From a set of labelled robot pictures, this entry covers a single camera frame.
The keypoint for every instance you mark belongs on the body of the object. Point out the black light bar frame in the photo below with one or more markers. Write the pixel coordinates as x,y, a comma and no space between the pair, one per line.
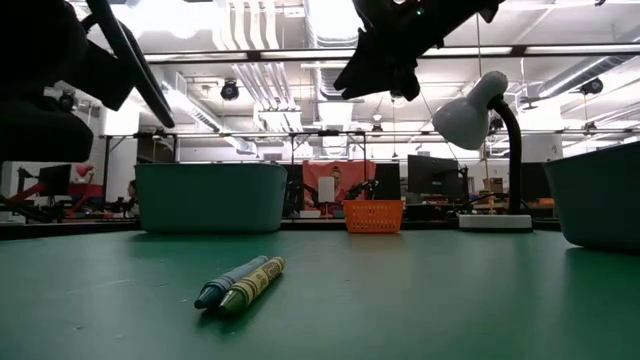
300,54

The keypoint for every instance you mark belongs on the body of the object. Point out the red desk lamp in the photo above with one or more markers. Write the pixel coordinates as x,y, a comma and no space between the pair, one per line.
85,170

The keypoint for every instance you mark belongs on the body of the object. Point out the grey blue plastic bin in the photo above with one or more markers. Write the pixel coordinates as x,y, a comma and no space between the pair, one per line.
600,200

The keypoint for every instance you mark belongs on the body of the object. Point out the orange red banner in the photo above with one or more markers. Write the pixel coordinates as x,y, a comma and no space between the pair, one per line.
360,170

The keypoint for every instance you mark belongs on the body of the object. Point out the teal plastic bin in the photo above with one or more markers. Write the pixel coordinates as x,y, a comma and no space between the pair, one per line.
210,200

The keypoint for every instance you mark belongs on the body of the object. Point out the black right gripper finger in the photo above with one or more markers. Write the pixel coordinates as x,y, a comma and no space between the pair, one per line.
370,72
409,85

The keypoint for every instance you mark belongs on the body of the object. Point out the blue crayon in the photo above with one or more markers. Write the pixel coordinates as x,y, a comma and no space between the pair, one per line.
225,285

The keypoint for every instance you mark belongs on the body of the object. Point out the black spotlight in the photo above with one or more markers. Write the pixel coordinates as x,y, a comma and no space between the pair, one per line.
230,91
592,86
67,102

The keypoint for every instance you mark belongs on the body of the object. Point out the person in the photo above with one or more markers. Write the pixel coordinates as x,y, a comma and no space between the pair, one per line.
339,180
132,192

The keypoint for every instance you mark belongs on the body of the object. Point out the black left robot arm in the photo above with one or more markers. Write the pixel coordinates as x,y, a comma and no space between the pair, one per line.
35,45

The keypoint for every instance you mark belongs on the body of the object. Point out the green crayon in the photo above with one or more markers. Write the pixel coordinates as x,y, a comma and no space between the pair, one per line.
250,287

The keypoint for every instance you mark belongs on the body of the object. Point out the orange mesh basket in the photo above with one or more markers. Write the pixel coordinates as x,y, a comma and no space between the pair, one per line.
372,217

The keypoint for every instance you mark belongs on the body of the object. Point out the white desk lamp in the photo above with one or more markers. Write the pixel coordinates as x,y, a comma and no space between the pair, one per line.
465,120

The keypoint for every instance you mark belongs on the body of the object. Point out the black monitor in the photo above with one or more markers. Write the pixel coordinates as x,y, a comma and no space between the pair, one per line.
535,180
54,180
432,175

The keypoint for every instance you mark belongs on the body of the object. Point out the black background robot arm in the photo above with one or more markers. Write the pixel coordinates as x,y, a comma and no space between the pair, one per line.
362,189

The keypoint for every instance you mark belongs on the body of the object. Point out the white sheet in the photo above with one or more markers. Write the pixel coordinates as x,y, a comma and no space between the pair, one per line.
326,190

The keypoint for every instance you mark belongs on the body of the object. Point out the black table frame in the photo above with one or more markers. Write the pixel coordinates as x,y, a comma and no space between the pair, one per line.
75,230

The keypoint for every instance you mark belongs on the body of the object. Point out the red robot arm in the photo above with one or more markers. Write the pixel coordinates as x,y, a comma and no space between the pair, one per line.
27,192

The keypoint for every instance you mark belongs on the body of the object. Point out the green table mat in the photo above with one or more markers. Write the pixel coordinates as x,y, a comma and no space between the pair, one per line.
400,300

